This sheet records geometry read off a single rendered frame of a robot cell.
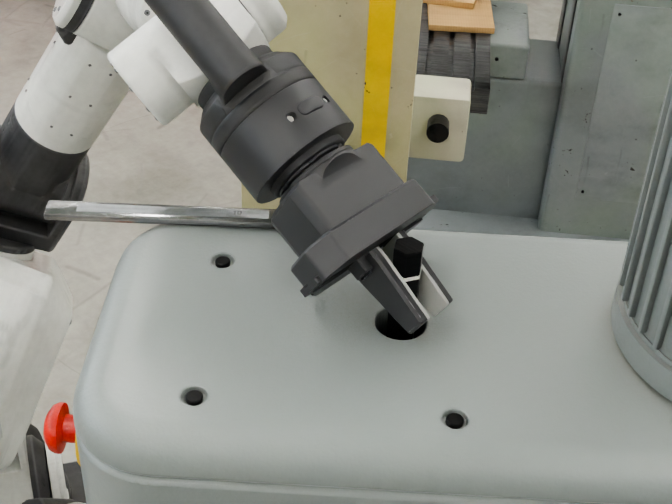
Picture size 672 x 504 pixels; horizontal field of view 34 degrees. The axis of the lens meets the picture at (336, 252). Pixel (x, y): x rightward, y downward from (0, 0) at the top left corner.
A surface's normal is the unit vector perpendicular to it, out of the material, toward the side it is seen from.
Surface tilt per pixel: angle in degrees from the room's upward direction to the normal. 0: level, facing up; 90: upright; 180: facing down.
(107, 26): 97
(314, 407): 0
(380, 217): 30
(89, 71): 101
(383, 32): 90
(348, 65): 90
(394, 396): 0
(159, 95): 82
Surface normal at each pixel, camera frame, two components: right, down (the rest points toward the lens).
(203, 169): 0.04, -0.79
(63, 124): 0.04, 0.74
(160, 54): -0.07, -0.11
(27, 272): 0.46, -0.54
